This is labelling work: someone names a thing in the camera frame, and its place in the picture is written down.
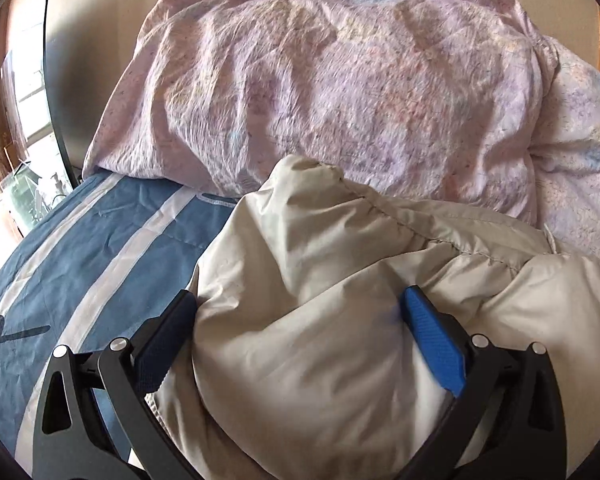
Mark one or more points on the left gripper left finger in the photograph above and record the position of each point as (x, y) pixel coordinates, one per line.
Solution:
(71, 440)

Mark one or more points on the pink floral duvet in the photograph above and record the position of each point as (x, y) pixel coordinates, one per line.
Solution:
(457, 100)

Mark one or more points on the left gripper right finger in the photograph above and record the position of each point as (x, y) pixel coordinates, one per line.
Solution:
(505, 420)

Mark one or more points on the beige puffer jacket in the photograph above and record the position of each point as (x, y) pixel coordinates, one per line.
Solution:
(300, 366)

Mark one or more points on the blue white striped bed sheet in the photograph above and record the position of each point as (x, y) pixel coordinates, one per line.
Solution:
(114, 252)

